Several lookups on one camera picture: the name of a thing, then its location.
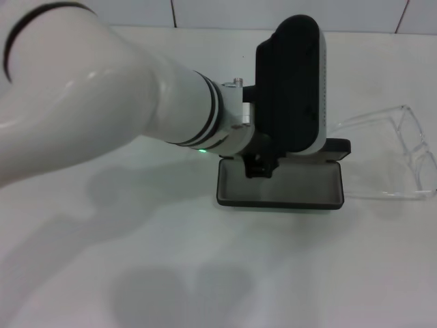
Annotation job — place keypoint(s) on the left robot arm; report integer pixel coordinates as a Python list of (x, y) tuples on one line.
[(102, 85)]

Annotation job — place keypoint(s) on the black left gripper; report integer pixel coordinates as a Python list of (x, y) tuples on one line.
[(261, 160)]

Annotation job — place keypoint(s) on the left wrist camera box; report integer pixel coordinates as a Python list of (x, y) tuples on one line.
[(290, 85)]

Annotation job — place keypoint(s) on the clear transparent glasses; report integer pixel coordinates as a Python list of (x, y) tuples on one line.
[(414, 131)]

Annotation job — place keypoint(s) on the black glasses case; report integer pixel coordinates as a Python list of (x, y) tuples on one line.
[(290, 191)]

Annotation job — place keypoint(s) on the silver round connector stub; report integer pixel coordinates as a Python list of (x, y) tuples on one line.
[(237, 81)]

